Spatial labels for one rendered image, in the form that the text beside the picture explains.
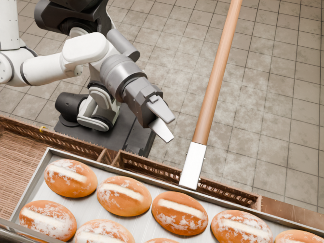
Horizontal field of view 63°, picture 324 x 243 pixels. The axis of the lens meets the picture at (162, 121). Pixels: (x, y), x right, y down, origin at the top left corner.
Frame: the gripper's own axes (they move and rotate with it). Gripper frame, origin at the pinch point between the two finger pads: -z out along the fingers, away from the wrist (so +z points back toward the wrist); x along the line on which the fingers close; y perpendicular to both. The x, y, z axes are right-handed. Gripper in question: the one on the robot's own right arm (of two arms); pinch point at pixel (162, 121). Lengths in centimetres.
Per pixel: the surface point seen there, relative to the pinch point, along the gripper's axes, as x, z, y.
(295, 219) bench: -61, -39, 37
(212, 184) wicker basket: -50, -10, 16
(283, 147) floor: -119, -13, 97
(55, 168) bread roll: 3.7, 2.1, -21.7
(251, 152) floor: -119, -2, 77
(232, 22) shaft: 1.5, 11.6, 31.8
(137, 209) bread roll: 1.9, -11.9, -14.3
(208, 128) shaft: 1.3, -7.5, 5.8
